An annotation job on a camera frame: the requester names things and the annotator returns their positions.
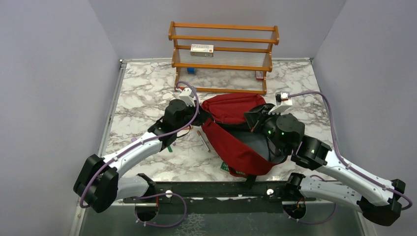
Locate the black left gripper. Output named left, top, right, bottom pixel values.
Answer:
left=175, top=99, right=211, bottom=132

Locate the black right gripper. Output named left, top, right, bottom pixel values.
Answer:
left=244, top=104, right=288, bottom=154

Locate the red backpack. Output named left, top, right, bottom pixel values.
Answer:
left=200, top=93, right=287, bottom=177

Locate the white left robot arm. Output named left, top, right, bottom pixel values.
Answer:
left=73, top=99, right=211, bottom=213

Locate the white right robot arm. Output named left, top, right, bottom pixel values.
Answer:
left=243, top=104, right=405, bottom=226

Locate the brown marker pen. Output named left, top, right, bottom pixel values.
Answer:
left=196, top=130, right=211, bottom=152

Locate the wooden two-tier shelf rack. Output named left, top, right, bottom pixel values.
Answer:
left=168, top=21, right=280, bottom=95

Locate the small red white eraser box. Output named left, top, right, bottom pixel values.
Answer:
left=255, top=71, right=264, bottom=80

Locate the white red box on shelf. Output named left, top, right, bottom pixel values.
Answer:
left=190, top=44, right=214, bottom=58

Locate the green treehouse book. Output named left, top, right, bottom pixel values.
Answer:
left=220, top=162, right=247, bottom=178

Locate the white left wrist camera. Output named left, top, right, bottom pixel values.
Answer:
left=179, top=88, right=196, bottom=107

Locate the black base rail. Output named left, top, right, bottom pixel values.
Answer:
left=122, top=174, right=307, bottom=221

